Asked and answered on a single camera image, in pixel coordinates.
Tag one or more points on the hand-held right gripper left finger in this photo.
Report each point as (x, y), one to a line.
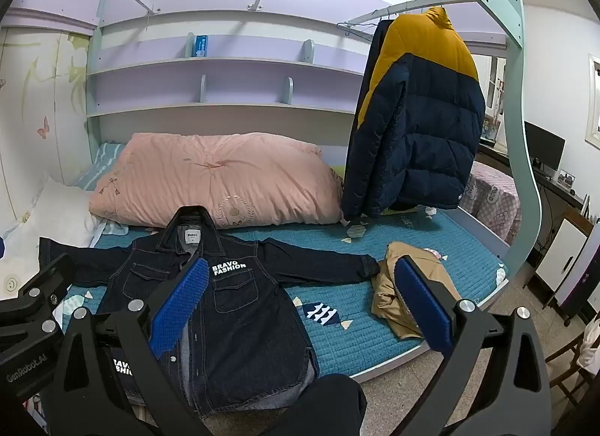
(180, 300)

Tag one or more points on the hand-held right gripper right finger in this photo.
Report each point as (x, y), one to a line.
(422, 304)

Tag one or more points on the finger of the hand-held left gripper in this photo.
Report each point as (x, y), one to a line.
(49, 276)

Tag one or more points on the dark denim jacket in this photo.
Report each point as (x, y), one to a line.
(243, 323)

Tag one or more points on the dark blue clothes pile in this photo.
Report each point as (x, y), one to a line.
(422, 136)

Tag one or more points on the tan folded garment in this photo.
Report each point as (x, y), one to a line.
(386, 295)

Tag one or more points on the white pillow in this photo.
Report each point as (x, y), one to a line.
(47, 225)

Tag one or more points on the teal quilted bed mat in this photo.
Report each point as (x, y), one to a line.
(365, 333)

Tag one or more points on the pink checkered cloth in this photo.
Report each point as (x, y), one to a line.
(492, 201)

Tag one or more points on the blue striped bed sheet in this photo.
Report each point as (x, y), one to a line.
(101, 159)

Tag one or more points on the pink quilt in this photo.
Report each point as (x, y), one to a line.
(211, 173)

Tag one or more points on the person's dark trouser leg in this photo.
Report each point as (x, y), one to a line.
(328, 408)

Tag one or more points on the white cabinet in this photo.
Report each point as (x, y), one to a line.
(562, 248)

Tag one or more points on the wooden chair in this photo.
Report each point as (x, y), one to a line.
(572, 347)

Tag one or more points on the dark desk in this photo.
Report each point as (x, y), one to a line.
(560, 193)

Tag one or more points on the white wardrobe with floral decal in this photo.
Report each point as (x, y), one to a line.
(37, 89)

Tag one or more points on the black computer monitor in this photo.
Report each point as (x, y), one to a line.
(543, 145)

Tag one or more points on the glass door cabinet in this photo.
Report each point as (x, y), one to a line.
(497, 89)

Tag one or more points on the small blue box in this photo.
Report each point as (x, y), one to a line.
(201, 46)

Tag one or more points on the window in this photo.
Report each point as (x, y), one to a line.
(594, 98)

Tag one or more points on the small photo frame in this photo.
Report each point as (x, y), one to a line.
(565, 178)

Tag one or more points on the lilac wall shelf unit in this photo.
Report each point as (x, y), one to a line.
(187, 71)

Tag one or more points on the mint green bed frame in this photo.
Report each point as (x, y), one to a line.
(513, 89)

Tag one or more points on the white clothes rail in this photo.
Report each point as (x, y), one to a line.
(422, 0)

